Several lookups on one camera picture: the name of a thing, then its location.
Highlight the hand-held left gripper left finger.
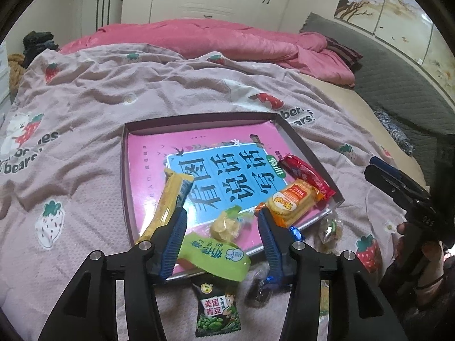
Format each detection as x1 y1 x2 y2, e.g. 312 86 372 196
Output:
37 208 188 341

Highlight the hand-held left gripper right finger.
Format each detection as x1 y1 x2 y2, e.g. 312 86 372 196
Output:
258 208 408 341

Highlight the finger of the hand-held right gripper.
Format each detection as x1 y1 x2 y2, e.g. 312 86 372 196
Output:
364 165 423 207
370 156 427 194

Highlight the blue cookie packet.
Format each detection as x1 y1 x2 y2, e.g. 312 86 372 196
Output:
265 225 306 286

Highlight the yellow wafer bar packet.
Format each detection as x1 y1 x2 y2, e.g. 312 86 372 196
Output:
137 169 194 246

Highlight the light green snack packet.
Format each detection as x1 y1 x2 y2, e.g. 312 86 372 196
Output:
178 232 251 281

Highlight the orange cracker packet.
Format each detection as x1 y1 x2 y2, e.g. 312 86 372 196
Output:
254 181 322 228

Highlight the small yellow candy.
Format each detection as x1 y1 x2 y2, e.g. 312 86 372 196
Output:
210 208 242 240

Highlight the dark round candy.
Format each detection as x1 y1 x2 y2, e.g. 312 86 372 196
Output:
245 270 274 308

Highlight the clear green-print cracker packet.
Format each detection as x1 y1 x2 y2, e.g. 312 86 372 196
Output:
318 217 344 253

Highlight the black green-pea snack packet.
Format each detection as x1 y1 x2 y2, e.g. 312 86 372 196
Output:
195 280 242 338

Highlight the red snack packet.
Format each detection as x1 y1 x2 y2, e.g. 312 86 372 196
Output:
279 153 336 211

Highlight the pink tray box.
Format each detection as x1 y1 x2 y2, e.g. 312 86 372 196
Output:
122 113 345 282

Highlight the person's right hand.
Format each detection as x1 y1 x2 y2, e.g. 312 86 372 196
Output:
396 222 445 288

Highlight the dark patterned cloth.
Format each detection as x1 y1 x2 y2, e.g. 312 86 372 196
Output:
375 109 415 155

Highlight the pink book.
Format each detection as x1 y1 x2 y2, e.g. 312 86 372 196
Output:
128 119 338 278

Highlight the beige bed sheet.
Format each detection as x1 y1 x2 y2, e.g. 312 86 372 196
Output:
302 74 427 185

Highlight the grey padded headboard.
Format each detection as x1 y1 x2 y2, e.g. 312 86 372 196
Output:
299 12 455 171

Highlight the dark striped pillow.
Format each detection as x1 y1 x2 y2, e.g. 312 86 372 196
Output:
325 36 363 70

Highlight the strawberry printed blanket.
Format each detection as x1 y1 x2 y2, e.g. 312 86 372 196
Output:
0 43 427 341

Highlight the pink quilt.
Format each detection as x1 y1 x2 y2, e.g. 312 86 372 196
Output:
59 21 356 88

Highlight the brown plush toy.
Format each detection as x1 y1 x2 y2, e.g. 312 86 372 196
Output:
7 54 27 95

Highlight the pile of dark clothes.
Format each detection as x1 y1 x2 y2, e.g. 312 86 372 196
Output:
22 31 59 68

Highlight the white wardrobe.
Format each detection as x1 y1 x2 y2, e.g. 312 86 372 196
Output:
121 0 295 31

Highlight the tree painting wall poster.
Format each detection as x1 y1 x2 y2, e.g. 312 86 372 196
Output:
334 0 455 93

